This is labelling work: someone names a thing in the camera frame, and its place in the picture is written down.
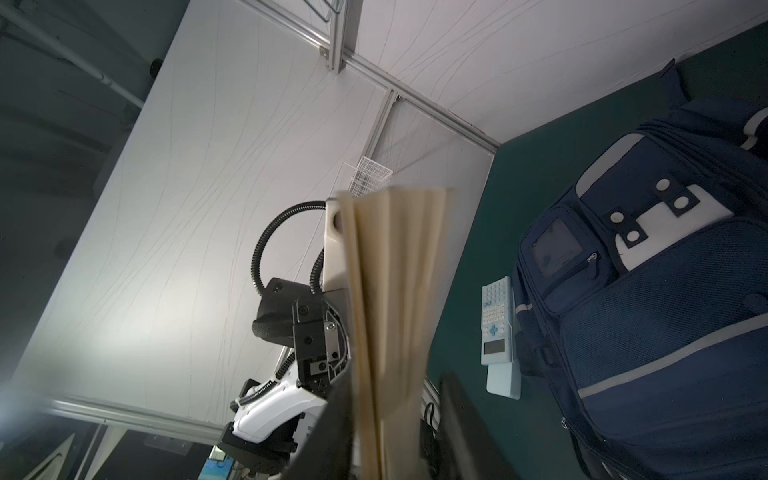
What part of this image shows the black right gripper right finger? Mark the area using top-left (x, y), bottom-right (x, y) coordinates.
top-left (437, 372), bottom-right (520, 480)

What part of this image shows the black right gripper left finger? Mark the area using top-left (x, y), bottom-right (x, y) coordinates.
top-left (281, 360), bottom-right (359, 479)

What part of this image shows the orange brown scroll book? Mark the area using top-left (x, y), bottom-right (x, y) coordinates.
top-left (339, 187), bottom-right (452, 479)

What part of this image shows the navy blue student backpack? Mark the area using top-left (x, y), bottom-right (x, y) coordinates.
top-left (512, 63), bottom-right (767, 479)

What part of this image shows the white green calculator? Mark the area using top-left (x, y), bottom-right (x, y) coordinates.
top-left (480, 276), bottom-right (522, 400)

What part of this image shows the white wire wall basket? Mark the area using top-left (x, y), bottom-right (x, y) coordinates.
top-left (342, 156), bottom-right (393, 197)

